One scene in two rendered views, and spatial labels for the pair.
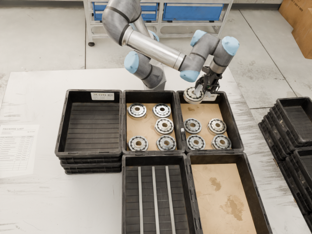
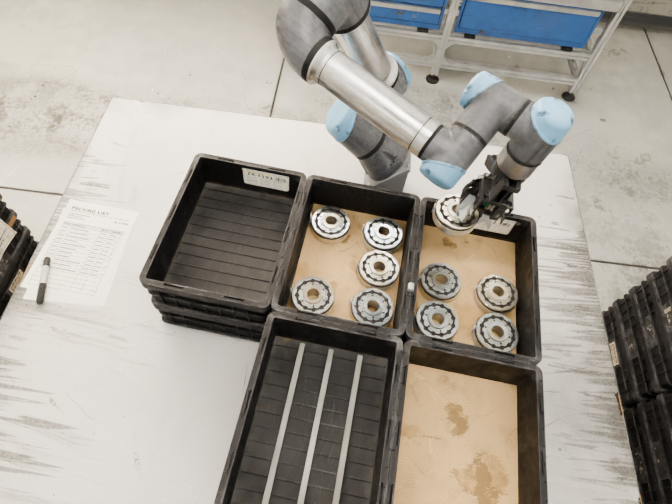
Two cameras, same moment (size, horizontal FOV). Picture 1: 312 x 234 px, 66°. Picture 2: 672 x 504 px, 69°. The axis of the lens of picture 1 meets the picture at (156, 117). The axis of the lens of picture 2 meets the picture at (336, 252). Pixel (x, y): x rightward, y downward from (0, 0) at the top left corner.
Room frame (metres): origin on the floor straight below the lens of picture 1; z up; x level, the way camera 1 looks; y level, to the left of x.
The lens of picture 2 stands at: (0.11, -0.12, 1.91)
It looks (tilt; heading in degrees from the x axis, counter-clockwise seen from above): 58 degrees down; 16
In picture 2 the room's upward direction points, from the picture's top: 8 degrees clockwise
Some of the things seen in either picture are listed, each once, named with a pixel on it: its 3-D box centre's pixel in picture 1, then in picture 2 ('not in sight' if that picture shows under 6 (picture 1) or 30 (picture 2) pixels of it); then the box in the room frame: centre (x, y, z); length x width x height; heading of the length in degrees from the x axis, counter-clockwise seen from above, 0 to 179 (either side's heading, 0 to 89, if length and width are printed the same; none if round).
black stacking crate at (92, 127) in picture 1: (93, 125); (232, 237); (0.67, 0.31, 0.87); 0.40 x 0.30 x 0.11; 12
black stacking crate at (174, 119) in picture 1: (150, 125); (349, 260); (0.73, 0.02, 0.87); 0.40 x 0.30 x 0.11; 12
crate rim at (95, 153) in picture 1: (92, 120); (229, 225); (0.67, 0.31, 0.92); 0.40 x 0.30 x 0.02; 12
